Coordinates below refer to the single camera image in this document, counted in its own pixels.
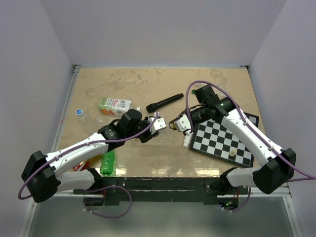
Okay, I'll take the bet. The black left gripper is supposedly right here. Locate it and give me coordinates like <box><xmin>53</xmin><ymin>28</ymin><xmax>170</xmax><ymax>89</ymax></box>
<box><xmin>126</xmin><ymin>116</ymin><xmax>159</xmax><ymax>143</ymax></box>

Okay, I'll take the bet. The clear bottle blue cap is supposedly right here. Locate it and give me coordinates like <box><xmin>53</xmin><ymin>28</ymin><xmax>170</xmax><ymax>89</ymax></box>
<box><xmin>76</xmin><ymin>109</ymin><xmax>92</xmax><ymax>124</ymax></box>

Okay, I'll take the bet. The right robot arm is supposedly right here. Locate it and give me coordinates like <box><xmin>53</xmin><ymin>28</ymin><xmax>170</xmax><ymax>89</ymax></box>
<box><xmin>169</xmin><ymin>85</ymin><xmax>296</xmax><ymax>194</ymax></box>

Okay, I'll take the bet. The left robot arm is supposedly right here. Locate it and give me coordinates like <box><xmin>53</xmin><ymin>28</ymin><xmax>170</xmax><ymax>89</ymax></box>
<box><xmin>18</xmin><ymin>109</ymin><xmax>160</xmax><ymax>203</ymax></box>

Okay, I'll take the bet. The green plastic bottle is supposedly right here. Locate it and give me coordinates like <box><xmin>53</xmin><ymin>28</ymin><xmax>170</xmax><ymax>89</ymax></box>
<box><xmin>99</xmin><ymin>150</ymin><xmax>116</xmax><ymax>176</ymax></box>

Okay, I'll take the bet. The clear bottle green label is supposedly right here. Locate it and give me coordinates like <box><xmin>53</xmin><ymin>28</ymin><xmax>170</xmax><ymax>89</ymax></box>
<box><xmin>98</xmin><ymin>97</ymin><xmax>140</xmax><ymax>116</ymax></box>

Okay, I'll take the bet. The white microphone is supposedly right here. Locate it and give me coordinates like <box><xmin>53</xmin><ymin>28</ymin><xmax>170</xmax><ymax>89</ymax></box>
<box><xmin>183</xmin><ymin>131</ymin><xmax>193</xmax><ymax>148</ymax></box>

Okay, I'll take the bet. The black microphone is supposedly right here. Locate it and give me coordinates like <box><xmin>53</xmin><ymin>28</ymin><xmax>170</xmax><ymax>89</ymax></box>
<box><xmin>146</xmin><ymin>93</ymin><xmax>184</xmax><ymax>113</ymax></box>

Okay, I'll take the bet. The black white chessboard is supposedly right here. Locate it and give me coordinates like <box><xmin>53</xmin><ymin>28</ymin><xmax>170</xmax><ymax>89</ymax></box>
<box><xmin>189</xmin><ymin>119</ymin><xmax>254</xmax><ymax>168</ymax></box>

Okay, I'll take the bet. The red gold snack packet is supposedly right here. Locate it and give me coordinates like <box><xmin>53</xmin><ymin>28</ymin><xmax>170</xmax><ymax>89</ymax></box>
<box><xmin>73</xmin><ymin>155</ymin><xmax>102</xmax><ymax>172</ymax></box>

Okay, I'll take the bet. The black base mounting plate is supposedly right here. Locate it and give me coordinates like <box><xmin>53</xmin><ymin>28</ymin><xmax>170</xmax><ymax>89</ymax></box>
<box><xmin>74</xmin><ymin>177</ymin><xmax>248</xmax><ymax>205</ymax></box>

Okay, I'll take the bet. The cream chess piece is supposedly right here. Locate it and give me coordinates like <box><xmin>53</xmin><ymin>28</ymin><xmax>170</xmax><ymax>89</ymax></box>
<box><xmin>229</xmin><ymin>149</ymin><xmax>237</xmax><ymax>157</ymax></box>

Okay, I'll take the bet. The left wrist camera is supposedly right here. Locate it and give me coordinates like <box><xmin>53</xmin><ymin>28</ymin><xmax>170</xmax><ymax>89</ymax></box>
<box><xmin>148</xmin><ymin>112</ymin><xmax>166</xmax><ymax>134</ymax></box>

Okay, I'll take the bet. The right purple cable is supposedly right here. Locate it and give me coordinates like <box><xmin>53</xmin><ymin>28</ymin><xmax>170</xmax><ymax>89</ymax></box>
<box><xmin>185</xmin><ymin>80</ymin><xmax>316</xmax><ymax>213</ymax></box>

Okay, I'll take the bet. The aluminium table frame rail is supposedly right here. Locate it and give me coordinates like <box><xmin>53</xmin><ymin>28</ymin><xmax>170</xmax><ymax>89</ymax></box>
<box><xmin>18</xmin><ymin>65</ymin><xmax>81</xmax><ymax>237</ymax></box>

